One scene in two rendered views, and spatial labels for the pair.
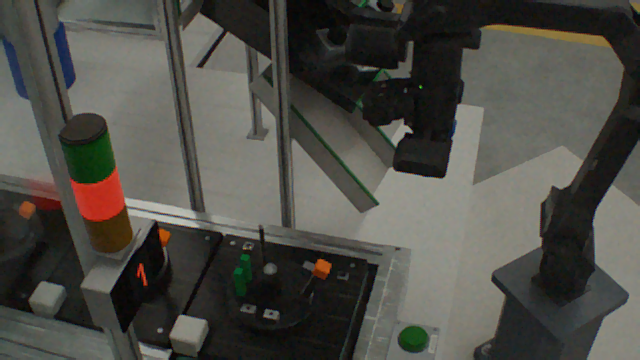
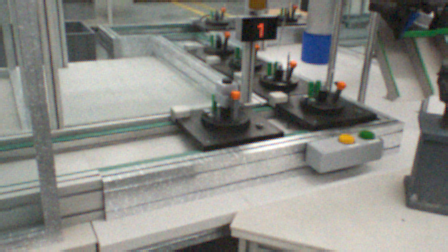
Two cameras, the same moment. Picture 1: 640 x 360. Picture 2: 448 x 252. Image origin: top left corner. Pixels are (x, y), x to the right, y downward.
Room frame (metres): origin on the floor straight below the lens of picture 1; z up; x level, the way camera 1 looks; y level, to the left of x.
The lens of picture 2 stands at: (-0.40, -0.69, 1.46)
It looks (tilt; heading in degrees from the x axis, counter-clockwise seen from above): 23 degrees down; 47
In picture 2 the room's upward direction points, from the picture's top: 3 degrees clockwise
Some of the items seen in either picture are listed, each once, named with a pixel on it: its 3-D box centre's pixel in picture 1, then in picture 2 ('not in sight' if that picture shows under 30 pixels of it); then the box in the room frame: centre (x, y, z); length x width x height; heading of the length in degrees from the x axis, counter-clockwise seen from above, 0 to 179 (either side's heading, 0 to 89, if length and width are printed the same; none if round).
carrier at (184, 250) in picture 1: (122, 251); (279, 72); (0.79, 0.31, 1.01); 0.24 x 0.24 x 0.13; 75
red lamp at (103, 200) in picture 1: (97, 187); not in sight; (0.57, 0.23, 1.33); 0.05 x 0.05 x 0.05
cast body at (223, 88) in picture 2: not in sight; (225, 90); (0.40, 0.17, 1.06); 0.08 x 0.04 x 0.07; 75
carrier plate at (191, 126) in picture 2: not in sight; (225, 124); (0.40, 0.16, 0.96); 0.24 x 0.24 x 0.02; 75
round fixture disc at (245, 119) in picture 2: not in sight; (225, 118); (0.40, 0.16, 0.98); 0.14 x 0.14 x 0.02
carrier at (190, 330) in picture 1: (270, 282); (322, 93); (0.73, 0.07, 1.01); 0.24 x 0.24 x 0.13; 75
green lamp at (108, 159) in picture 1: (87, 150); not in sight; (0.57, 0.23, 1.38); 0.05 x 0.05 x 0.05
